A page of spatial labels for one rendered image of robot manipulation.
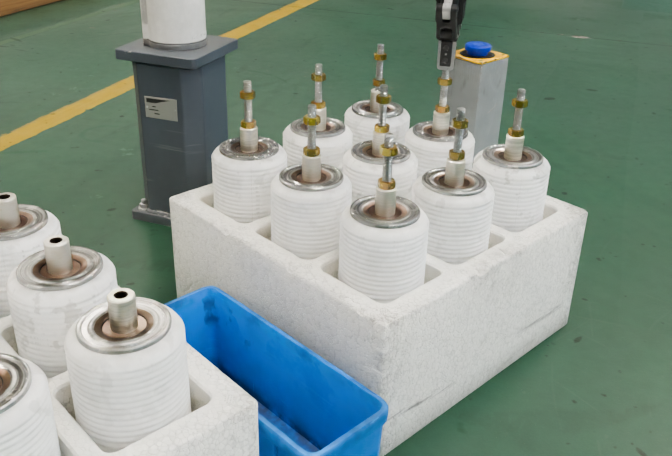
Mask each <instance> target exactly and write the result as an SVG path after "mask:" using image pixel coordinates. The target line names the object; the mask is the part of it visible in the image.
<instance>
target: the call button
mask: <svg viewBox="0 0 672 456"><path fill-rule="evenodd" d="M465 50H467V54H469V55H472V56H487V55H488V52H490V51H491V45H490V44H489V43H486V42H480V41H471V42H467V43H466V44H465Z"/></svg>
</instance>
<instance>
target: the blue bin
mask: <svg viewBox="0 0 672 456"><path fill-rule="evenodd" d="M163 305H166V306H168V307H169V308H171V309H172V310H173V311H175V312H176V313H177V314H178V315H179V316H180V318H181V319H182V321H183V323H184V326H185V336H186V337H185V338H186V342H187V343H188V344H189V345H190V346H191V347H193V348H194V349H195V350H196V351H197V352H199V353H200V354H201V355H202V356H203V357H205V358H206V359H207V360H208V361H209V362H211V363H212V364H213V365H214V366H215V367H217V368H218V369H219V370H220V371H221V372H222V373H223V374H225V375H226V376H228V377H229V378H230V379H231V380H232V381H234V382H235V383H236V384H237V385H238V386H240V387H241V388H242V389H243V390H244V391H246V392H247V393H248V394H249V395H250V396H252V397H253V398H254V399H255V400H256V401H257V403H258V436H259V456H379V451H380V443H381V436H382V428H383V425H384V424H385V423H386V421H387V418H388V409H389V407H388V404H387V402H386V401H385V400H384V399H383V398H381V397H380V396H378V395H377V394H375V393H374V392H372V391H371V390H369V389H368V388H366V387H365V386H364V385H362V384H361V383H359V382H358V381H356V380H355V379H353V378H352V377H350V376H349V375H347V374H346V373H344V372H343V371H341V370H340V369H338V368H337V367H335V366H334V365H332V364H331V363H329V362H328V361H326V360H325V359H323V358H322V357H320V356H319V355H317V354H316V353H314V352H313V351H312V350H310V349H309V348H307V347H306V346H304V345H303V344H301V343H300V342H298V341H297V340H295V339H294V338H292V337H291V336H289V335H288V334H286V333H285V332H283V331H282V330H280V329H279V328H277V327H276V326H274V325H273V324H271V323H270V322H268V321H267V320H265V319H264V318H263V317H261V316H260V315H258V314H257V313H255V312H254V311H252V310H251V309H249V308H248V307H246V306H245V305H243V304H242V303H240V302H239V301H237V300H236V299H234V298H233V297H231V296H230V295H228V294H227V293H225V292H224V291H222V290H221V289H219V288H217V287H214V286H206V287H203V288H200V289H198V290H195V291H193V292H191V293H188V294H186V295H184V296H181V297H179V298H177V299H174V300H172V301H170V302H168V303H165V304H163Z"/></svg>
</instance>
